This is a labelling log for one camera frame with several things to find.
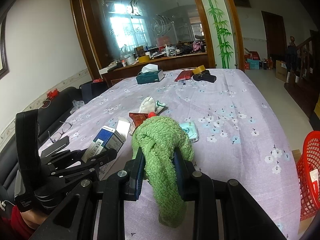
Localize green towel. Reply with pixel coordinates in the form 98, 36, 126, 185
131, 116, 194, 228

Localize black sofa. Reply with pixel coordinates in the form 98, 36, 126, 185
1, 87, 82, 202

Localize black pouch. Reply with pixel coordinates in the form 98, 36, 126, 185
193, 70, 216, 83

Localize purple floral tablecloth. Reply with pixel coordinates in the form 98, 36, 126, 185
37, 68, 302, 240

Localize cardboard box under basket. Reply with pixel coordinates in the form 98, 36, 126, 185
292, 149, 302, 164

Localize yellow tape roll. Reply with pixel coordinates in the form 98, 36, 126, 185
193, 65, 206, 75

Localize white green-trimmed sock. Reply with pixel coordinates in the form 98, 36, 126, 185
138, 96, 166, 114

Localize eyeglasses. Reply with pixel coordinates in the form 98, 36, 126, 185
48, 121, 72, 144

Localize teal tissue box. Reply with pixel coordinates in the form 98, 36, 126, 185
136, 63, 164, 85

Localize wooden sideboard counter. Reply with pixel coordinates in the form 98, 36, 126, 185
101, 53, 216, 87

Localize dark red snack wrapper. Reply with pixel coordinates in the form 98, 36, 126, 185
129, 113, 149, 127

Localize dark bag beside sofa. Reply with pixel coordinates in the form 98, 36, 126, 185
79, 81, 108, 104

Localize teal tissue pack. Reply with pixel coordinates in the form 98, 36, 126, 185
180, 121, 199, 143

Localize black smartphone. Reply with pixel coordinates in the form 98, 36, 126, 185
40, 136, 69, 158

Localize blue white medicine box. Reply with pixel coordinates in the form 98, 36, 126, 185
81, 119, 131, 176

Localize red plastic trash basket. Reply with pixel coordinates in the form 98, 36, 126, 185
296, 131, 319, 220

